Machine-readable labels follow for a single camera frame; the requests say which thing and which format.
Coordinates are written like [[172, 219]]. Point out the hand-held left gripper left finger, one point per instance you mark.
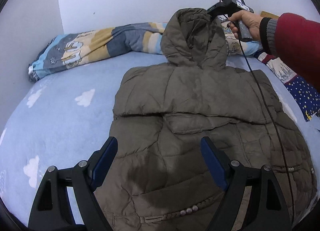
[[105, 161]]

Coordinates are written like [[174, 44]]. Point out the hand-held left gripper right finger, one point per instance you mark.
[[215, 163]]

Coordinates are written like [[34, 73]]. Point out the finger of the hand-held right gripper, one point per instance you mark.
[[212, 10]]

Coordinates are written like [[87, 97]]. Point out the olive puffer jacket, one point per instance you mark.
[[200, 96]]

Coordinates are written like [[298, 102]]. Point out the person's right hand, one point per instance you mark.
[[250, 23]]

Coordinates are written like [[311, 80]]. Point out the wooden headboard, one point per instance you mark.
[[270, 14]]

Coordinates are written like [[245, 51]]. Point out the light blue bed sheet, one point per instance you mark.
[[62, 121]]

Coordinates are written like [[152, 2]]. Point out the blue star print pillow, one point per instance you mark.
[[300, 90]]

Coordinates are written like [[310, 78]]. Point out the cartoon patterned blanket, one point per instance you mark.
[[75, 50]]

